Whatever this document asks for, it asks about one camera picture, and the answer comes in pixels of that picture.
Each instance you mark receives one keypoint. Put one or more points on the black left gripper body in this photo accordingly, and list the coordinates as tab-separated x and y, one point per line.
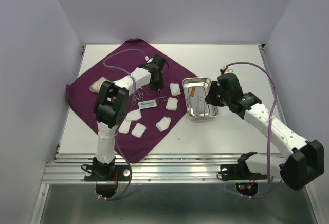
159	84

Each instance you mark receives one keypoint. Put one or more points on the scalpel with orange cover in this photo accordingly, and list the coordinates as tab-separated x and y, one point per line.
193	91

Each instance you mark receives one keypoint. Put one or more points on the bag of cotton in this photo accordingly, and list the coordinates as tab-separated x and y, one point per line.
95	87

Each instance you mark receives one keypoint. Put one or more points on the gauze pad top right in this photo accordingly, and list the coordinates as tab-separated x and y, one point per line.
175	89

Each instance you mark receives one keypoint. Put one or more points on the gauze pad lower left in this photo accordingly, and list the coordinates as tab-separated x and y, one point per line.
124	127

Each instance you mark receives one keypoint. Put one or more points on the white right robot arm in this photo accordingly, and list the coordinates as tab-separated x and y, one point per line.
301	161

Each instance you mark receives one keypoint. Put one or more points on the gauze pad bottom centre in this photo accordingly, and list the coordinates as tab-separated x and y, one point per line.
138	130

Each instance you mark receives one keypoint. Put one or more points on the suture packet white green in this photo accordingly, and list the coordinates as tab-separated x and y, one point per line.
147	104

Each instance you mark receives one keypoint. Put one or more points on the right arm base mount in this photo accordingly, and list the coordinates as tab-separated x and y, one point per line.
240	171

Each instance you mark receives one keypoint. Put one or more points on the purple cloth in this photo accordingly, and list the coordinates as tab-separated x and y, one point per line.
174	64

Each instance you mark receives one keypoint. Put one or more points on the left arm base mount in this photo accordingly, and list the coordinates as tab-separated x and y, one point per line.
111	180

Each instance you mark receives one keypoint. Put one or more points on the gauze pad centre large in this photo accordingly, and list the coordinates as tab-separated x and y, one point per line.
133	115

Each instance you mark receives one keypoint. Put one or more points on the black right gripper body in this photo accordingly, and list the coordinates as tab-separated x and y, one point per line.
225	99

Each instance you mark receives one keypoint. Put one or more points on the gauze pad bottom right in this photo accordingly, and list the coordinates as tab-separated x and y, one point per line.
163	124

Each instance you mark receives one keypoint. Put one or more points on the steel tray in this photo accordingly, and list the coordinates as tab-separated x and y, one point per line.
195	91

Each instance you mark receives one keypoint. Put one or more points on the curved white handle tweezers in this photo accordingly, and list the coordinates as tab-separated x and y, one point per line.
190	106

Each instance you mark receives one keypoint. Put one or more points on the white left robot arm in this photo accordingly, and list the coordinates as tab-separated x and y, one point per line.
112	102

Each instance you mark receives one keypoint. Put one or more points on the gauze pad middle right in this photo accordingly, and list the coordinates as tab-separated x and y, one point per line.
172	104

